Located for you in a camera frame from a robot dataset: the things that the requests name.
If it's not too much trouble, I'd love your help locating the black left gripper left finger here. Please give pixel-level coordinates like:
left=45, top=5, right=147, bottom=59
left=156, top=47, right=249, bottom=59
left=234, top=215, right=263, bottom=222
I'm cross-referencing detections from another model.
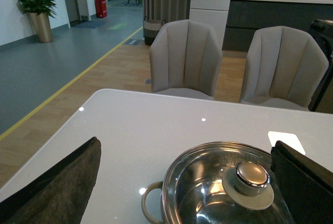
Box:
left=1, top=137, right=101, bottom=223

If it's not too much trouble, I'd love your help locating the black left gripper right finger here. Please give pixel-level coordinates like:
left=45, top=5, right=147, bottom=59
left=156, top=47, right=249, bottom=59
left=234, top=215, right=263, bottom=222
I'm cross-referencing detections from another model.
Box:
left=271, top=141, right=332, bottom=223

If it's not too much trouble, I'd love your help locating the glass pot lid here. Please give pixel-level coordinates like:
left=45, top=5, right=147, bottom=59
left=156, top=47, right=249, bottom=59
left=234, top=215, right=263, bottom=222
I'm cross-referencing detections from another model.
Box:
left=162, top=141, right=294, bottom=224

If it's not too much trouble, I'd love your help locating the white electric cooking pot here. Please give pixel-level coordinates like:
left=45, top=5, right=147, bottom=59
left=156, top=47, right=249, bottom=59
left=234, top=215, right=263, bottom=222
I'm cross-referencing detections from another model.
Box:
left=141, top=141, right=294, bottom=224

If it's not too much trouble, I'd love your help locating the gold plant pot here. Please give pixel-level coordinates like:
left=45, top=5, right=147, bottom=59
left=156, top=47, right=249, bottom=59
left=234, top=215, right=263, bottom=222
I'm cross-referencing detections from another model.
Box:
left=29, top=12, right=53, bottom=43

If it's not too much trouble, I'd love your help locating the right beige upholstered chair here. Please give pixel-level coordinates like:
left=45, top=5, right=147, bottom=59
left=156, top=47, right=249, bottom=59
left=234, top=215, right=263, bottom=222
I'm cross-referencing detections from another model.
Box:
left=239, top=26, right=320, bottom=111

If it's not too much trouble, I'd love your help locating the beige upholstered chair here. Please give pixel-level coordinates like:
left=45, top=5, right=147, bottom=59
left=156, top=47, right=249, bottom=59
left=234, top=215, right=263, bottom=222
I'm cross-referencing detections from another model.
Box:
left=149, top=19, right=222, bottom=100
left=239, top=26, right=320, bottom=111

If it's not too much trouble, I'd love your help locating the black washing machine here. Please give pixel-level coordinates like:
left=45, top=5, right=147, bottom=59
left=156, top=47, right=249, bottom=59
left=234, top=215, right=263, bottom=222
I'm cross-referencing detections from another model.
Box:
left=309, top=19, right=332, bottom=114

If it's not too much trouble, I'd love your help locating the left beige upholstered chair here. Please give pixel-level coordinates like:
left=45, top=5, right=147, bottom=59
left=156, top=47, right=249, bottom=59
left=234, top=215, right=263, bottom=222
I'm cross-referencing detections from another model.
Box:
left=149, top=19, right=222, bottom=100

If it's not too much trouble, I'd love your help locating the dark kitchen counter cabinet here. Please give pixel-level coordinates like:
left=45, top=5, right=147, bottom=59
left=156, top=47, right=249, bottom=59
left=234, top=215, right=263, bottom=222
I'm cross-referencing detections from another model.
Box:
left=222, top=0, right=332, bottom=52

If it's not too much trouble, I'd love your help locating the woven laundry basket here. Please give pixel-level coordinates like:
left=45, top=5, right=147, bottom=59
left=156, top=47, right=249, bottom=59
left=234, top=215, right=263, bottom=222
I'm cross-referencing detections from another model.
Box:
left=143, top=16, right=166, bottom=46

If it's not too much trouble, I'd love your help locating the green potted plant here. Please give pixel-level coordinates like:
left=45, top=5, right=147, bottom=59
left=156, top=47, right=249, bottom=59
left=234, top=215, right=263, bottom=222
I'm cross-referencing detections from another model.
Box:
left=17, top=0, right=57, bottom=18

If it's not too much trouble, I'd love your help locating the red bin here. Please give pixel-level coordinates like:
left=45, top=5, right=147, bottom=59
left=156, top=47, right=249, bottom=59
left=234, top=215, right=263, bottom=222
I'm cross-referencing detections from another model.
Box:
left=95, top=0, right=107, bottom=18

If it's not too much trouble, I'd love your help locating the white pillar cabinet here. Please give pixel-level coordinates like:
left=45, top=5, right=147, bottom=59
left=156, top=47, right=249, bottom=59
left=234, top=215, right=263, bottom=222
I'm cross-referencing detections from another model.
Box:
left=189, top=0, right=230, bottom=46

